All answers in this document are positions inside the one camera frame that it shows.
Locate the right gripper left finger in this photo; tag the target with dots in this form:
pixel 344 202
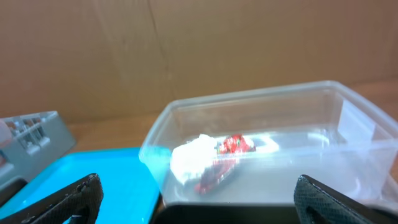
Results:
pixel 78 202

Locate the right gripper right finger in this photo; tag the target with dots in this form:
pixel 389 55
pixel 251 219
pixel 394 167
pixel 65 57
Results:
pixel 316 202

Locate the red snack wrapper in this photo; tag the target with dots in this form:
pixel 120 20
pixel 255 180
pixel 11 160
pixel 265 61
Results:
pixel 227 159

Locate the white tissue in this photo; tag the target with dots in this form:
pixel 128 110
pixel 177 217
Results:
pixel 189 161

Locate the teal plastic tray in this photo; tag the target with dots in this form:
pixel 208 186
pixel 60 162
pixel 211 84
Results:
pixel 130 192

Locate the grey plastic dish rack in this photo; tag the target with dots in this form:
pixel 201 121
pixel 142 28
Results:
pixel 30 143

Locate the black rectangular tray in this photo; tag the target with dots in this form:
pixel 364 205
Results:
pixel 255 214

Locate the clear plastic bin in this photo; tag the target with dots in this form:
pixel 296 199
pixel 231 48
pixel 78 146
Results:
pixel 321 129

